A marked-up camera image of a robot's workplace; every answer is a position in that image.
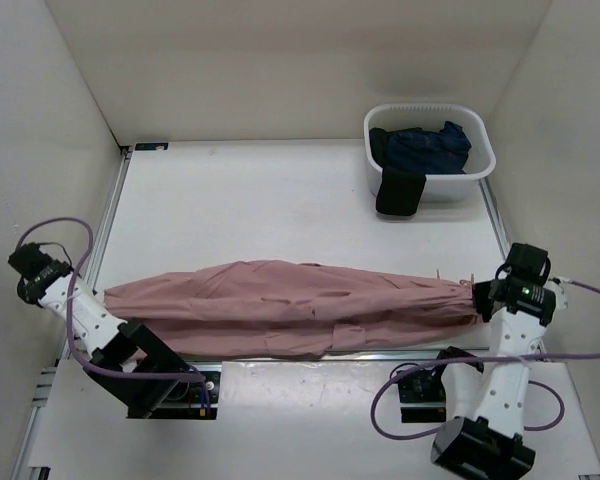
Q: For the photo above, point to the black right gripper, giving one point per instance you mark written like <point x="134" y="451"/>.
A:
<point x="482" y="305"/>

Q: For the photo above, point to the pink trousers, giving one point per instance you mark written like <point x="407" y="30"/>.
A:
<point x="273" y="308"/>

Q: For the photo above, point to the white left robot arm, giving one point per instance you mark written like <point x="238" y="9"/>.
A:
<point x="124" y="357"/>

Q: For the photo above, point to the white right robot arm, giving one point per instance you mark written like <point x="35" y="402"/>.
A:
<point x="482" y="436"/>

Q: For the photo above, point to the black garment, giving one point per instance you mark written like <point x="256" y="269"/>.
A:
<point x="403" y="178"/>

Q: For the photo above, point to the dark blue garment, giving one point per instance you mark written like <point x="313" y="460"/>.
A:
<point x="415" y="150"/>

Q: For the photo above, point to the white plastic basket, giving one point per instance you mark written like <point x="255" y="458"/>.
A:
<point x="432" y="116"/>

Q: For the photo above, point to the blue corner label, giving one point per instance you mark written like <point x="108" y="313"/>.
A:
<point x="151" y="146"/>

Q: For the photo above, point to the right aluminium rail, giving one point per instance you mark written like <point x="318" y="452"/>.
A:
<point x="496" y="219"/>

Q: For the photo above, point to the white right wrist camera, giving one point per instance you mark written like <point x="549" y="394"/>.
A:
<point x="558" y="287"/>

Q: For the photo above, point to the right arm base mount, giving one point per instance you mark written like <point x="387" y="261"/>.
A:
<point x="422" y="398"/>

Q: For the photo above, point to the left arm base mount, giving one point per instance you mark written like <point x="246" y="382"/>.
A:
<point x="189" y="401"/>

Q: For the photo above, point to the left aluminium rail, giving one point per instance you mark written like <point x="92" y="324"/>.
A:
<point x="110" y="200"/>

